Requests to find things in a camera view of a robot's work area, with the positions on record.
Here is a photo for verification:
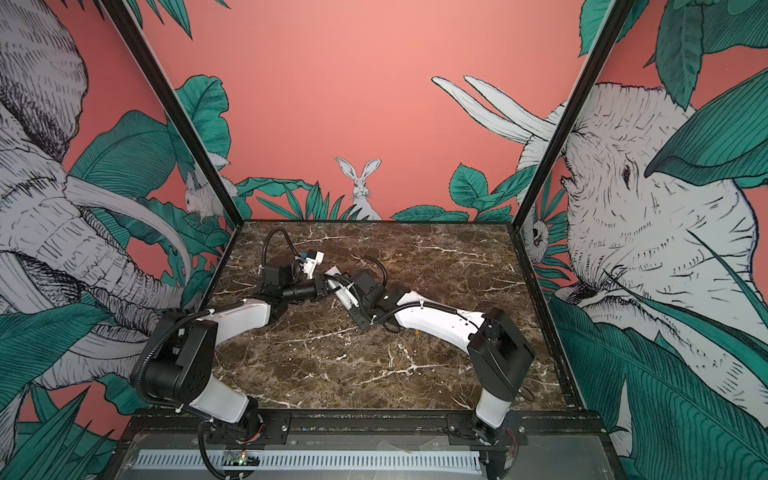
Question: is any black corner frame post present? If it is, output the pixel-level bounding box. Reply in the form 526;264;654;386
512;0;634;233
101;0;244;229

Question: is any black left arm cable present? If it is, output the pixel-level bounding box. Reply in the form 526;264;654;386
262;227;299;268

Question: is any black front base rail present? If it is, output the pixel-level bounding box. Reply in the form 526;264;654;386
120;409;608;446

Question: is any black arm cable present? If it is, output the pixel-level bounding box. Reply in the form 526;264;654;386
359;256;389;286
262;227;299;268

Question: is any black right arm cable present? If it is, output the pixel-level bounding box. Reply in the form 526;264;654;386
359;256;389;286

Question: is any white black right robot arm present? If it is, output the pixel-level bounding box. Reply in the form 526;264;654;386
324;268;536;445

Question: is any black right corner frame post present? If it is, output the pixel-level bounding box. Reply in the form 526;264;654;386
512;0;634;233

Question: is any black left corner frame post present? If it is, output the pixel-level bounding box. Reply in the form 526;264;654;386
101;0;244;229

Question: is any white slotted cable duct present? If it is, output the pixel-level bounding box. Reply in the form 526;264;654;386
131;449;483;474

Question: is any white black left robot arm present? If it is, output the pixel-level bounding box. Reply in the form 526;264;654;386
129;267;329;442

